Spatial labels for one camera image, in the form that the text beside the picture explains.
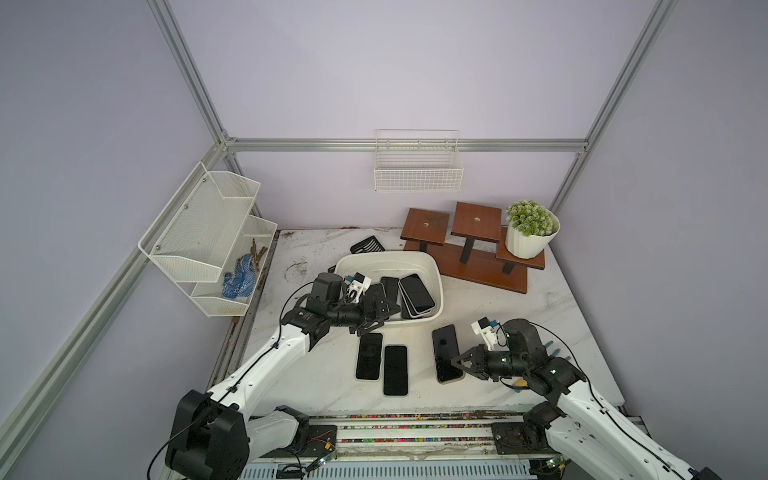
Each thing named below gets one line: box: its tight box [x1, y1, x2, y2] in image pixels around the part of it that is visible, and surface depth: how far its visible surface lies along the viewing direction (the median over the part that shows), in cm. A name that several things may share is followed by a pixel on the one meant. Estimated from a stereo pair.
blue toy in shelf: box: [222, 254, 255, 299], surface depth 90 cm
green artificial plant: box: [505, 200, 558, 237], surface depth 83 cm
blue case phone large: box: [398, 273, 436, 318], surface depth 100 cm
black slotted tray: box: [350, 235, 385, 254], surface depth 117 cm
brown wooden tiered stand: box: [400, 202, 546, 294], surface depth 100 cm
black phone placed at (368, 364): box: [356, 333, 383, 380], surface depth 88 cm
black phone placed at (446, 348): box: [432, 324, 465, 385], surface depth 77 cm
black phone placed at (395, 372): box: [383, 345, 408, 395], surface depth 86 cm
